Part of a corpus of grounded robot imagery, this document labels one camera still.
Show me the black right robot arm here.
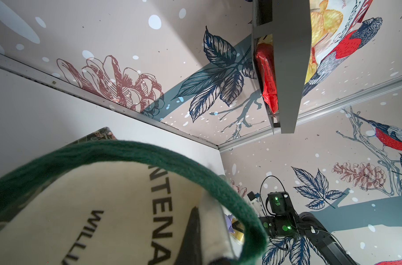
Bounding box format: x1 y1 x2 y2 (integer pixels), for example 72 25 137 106
259 192 356 265

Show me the cream green-handled tote bag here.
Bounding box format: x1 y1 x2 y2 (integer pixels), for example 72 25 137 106
0 140 267 265

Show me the red Chuba cassava chips bag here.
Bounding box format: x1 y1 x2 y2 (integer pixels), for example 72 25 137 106
255 1 383 114

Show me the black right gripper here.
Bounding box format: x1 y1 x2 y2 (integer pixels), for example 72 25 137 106
247 191 300 239

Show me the black wire wall basket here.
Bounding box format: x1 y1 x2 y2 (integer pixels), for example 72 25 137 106
251 0 312 134

